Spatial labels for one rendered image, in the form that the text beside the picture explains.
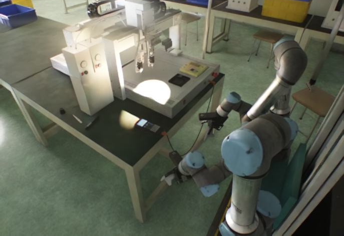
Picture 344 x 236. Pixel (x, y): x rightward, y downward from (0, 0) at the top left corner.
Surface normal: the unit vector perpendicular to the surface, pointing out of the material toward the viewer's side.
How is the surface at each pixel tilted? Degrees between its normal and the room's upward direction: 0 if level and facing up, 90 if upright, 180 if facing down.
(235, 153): 83
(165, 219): 0
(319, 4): 90
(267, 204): 8
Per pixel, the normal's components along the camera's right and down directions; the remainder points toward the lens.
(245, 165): -0.82, 0.25
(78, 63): 0.82, 0.36
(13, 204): 0.00, -0.77
